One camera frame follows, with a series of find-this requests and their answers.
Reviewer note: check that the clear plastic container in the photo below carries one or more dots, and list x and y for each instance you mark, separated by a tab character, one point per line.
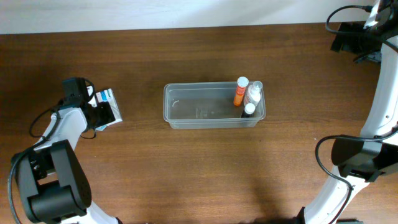
207	105

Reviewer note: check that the orange tablet tube white cap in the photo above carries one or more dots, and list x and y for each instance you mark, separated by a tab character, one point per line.
242	84

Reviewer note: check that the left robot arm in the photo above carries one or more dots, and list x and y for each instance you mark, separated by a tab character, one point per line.
51	182

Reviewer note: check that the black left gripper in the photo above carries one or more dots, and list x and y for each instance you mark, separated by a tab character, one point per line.
107	114

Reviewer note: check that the white Panadol box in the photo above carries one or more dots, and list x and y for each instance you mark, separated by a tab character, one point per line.
108	97

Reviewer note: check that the white calamine spray bottle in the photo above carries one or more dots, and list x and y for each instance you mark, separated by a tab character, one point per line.
253	94

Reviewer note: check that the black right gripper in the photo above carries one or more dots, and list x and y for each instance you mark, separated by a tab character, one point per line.
349	45

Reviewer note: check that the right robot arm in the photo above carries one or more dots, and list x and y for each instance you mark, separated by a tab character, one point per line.
358	161

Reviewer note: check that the dark brown syrup bottle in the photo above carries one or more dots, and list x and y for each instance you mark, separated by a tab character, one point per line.
248	111

